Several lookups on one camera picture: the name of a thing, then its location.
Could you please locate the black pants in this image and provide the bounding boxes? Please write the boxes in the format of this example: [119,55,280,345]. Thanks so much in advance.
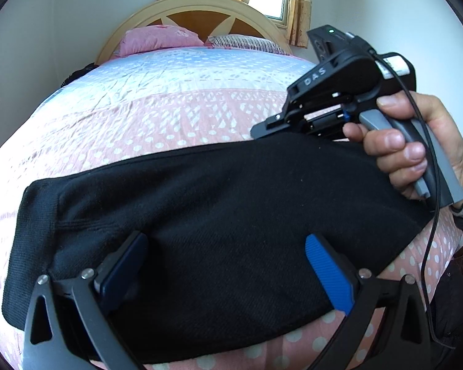
[2,133,432,364]

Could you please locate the person's right hand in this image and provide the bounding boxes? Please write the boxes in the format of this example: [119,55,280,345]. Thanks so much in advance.
[342,90,463,201]

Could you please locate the yellow right curtain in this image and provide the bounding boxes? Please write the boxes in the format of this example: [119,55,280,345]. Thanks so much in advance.
[286,0,312,48]

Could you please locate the striped patterned pillow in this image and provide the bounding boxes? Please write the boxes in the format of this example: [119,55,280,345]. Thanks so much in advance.
[205,34,288,55]

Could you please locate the wooden arched headboard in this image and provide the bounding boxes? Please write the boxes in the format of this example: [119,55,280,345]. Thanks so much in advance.
[95,0,292,64]

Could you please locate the polka dot bed sheet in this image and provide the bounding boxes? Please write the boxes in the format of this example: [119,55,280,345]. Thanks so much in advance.
[0,45,463,370]

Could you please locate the pink pillow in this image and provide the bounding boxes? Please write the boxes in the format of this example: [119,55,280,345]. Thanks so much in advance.
[119,25,204,57]

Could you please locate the black item beside bed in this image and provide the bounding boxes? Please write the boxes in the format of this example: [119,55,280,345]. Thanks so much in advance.
[61,63,98,88]

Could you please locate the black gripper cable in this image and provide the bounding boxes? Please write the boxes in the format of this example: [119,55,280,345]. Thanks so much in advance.
[366,47,458,352]

